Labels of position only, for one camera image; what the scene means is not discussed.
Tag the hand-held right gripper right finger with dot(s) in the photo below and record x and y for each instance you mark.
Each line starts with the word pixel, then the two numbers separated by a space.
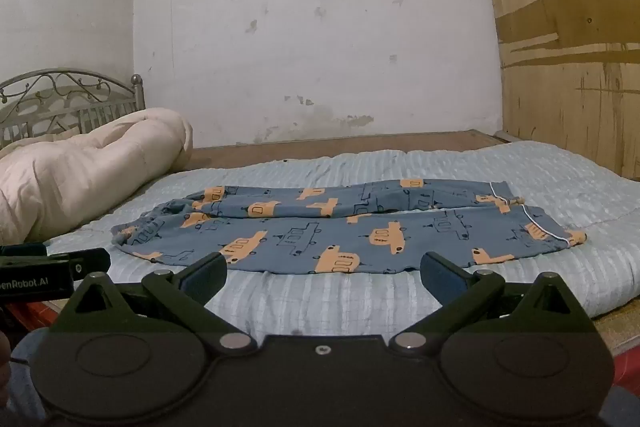
pixel 442 277

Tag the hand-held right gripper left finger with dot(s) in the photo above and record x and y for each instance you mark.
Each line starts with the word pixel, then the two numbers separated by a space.
pixel 202 279

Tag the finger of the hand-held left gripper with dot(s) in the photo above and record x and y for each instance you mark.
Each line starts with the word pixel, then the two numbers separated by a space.
pixel 85 263

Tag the blue pants with orange print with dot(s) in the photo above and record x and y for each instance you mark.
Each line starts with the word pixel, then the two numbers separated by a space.
pixel 300 237

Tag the cream rolled bolster pillow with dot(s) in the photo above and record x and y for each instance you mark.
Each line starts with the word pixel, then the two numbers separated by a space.
pixel 75 172

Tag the light blue quilted blanket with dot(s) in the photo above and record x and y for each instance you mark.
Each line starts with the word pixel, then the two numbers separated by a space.
pixel 550 187

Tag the metal scrollwork headboard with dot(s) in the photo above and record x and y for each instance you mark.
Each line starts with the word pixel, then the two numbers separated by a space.
pixel 60 107

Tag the brown wooden bed platform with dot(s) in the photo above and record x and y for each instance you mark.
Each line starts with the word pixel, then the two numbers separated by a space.
pixel 300 151

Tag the plywood board panel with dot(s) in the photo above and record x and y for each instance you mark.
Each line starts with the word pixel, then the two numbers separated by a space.
pixel 565 7

